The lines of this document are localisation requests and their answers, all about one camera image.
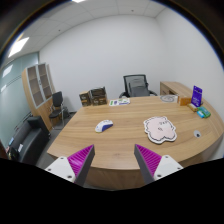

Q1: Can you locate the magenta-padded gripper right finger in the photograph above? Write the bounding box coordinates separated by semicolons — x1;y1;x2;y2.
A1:
133;143;184;185

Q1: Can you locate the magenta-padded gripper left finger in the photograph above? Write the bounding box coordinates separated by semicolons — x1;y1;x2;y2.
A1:
44;143;96;188

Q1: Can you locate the white and blue computer mouse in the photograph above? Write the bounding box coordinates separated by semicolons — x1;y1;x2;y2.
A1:
94;119;114;134

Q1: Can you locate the pink pig-shaped mouse pad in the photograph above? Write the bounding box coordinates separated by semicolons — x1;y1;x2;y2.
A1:
143;115;178;145

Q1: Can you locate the black leather sofa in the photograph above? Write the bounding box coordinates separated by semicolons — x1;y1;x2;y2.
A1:
8;115;51;166

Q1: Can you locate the black visitor chair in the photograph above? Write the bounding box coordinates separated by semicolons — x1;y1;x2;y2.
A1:
48;90;70;128

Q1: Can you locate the pale yellow box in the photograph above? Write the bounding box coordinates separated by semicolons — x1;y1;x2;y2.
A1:
186;102;199;113

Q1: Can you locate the green packet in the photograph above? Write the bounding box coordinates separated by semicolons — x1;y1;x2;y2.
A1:
198;106;212;118

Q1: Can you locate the small orange box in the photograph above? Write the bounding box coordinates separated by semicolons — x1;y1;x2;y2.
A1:
178;95;193;107

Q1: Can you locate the small brown carton box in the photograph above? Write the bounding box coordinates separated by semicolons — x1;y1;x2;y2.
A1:
79;91;92;108

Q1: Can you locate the low wooden sideboard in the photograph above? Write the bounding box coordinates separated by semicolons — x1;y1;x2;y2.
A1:
159;81;194;99

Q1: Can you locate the printed paper sheet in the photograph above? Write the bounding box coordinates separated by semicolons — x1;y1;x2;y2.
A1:
108;97;132;107

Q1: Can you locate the wooden shelf cabinet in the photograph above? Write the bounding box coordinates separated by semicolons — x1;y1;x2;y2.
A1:
21;62;57;132

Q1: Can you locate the dark carton box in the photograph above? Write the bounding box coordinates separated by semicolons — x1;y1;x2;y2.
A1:
89;86;107;98

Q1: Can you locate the grey mesh office chair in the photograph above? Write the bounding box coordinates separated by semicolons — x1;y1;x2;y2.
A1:
118;73;158;99

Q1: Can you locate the rectangular ceiling light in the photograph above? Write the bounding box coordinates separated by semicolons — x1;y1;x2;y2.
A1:
7;36;30;58

